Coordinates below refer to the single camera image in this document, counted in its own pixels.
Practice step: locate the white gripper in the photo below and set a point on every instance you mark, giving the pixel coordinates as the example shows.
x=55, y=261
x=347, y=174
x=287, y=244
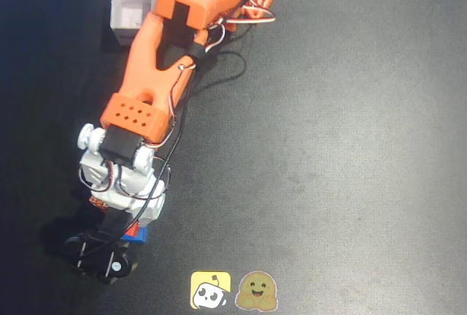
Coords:
x=98, y=203

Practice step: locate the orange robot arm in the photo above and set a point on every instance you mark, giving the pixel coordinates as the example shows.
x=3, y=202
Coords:
x=160, y=52

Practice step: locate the blue cube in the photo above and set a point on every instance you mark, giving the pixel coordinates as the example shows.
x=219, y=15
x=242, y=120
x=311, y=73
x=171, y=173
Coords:
x=140, y=239

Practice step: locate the hugging face emoji sticker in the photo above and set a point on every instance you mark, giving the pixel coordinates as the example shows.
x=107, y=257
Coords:
x=256, y=291

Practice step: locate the white open cardboard box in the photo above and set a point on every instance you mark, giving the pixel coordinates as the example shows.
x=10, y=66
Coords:
x=127, y=12

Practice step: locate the yellow robot face sticker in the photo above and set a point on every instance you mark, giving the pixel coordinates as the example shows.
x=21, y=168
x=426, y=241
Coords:
x=210, y=290

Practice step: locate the red cube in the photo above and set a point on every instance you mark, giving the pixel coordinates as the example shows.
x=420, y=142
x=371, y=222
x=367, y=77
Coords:
x=133, y=229

